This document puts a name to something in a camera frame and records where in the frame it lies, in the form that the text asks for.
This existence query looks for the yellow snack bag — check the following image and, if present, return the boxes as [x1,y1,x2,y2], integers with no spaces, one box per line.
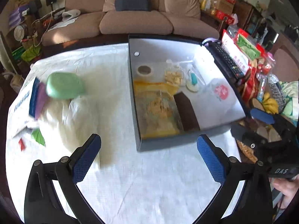
[133,80,183,140]

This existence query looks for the clear plastic bag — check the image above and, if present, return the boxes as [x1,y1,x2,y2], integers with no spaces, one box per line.
[164,68,186,86]

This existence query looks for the round clear tape measure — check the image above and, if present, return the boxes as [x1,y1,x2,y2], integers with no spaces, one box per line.
[186,73,200,93]

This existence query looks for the black storage box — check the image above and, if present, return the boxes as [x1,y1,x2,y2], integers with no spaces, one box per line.
[128,35,249,152]

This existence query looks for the person's right hand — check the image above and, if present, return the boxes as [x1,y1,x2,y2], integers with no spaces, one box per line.
[273,175,298,206]

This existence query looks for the black remote control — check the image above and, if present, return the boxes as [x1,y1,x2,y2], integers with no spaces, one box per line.
[202,40,245,80]

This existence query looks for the white spoon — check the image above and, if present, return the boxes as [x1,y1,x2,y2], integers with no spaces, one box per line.
[166,59,194,74]

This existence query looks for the striped white tablecloth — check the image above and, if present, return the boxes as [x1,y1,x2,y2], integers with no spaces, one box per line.
[6,43,219,223]

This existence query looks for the white plastic gloves pile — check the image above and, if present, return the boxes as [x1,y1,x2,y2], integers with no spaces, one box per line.
[38,96,100,157]

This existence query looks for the green oval case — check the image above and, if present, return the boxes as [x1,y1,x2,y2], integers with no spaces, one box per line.
[46,72,86,100]

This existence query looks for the bananas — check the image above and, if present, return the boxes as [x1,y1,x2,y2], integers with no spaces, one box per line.
[262,92,279,114]

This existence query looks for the purple card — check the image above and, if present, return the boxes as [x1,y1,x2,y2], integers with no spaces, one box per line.
[34,82,49,120]

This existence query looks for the white tape roll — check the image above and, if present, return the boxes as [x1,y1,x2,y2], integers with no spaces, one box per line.
[136,65,153,77]

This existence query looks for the white glove box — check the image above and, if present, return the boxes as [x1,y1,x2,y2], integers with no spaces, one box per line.
[7,76,41,138]

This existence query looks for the brown three-seat sofa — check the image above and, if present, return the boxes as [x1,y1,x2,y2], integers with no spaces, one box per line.
[42,0,219,46]

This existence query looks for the red candy wrapper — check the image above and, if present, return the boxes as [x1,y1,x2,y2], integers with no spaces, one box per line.
[19,138,26,151]

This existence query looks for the brown sanding sponge block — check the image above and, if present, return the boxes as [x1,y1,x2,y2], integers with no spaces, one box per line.
[174,92,200,131]

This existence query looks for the wicker basket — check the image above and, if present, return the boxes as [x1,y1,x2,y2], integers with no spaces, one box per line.
[236,140,258,164]

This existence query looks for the dark blue lumbar cushion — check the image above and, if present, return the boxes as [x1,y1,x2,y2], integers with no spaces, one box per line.
[115,0,150,12]

